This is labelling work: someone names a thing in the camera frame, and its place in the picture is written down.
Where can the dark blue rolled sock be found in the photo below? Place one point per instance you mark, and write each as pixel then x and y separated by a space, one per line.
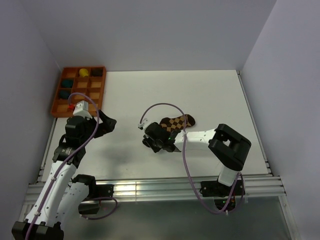
pixel 63 94

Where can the yellow rolled sock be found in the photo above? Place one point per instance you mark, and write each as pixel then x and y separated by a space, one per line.
pixel 83 72

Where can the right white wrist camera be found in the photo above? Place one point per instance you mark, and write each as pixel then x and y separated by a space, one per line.
pixel 143 124

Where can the dark brown rolled sock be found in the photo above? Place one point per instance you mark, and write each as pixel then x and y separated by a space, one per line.
pixel 96 72

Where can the teal rolled sock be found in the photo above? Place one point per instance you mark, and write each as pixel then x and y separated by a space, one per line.
pixel 67 83

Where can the aluminium rail frame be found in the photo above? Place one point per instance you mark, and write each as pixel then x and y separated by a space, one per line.
pixel 158 194

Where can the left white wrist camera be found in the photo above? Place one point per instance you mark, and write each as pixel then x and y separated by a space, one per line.
pixel 82 109

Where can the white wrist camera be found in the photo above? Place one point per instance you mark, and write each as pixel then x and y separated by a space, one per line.
pixel 143 124
pixel 82 109

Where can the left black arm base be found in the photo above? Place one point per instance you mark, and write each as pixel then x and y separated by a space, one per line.
pixel 91 207

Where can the orange wooden compartment tray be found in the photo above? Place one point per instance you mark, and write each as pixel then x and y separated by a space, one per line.
pixel 89 89

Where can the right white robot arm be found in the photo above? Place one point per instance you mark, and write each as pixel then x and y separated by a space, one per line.
pixel 230 147

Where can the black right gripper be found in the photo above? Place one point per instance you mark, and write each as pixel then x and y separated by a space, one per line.
pixel 148 139

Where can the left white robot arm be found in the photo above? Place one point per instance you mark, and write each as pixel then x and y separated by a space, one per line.
pixel 63 192

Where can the brown argyle sock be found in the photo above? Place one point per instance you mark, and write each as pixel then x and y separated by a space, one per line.
pixel 177 123

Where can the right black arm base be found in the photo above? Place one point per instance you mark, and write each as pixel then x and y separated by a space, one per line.
pixel 215 189

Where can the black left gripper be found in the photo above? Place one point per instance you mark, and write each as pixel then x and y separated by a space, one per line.
pixel 106 127

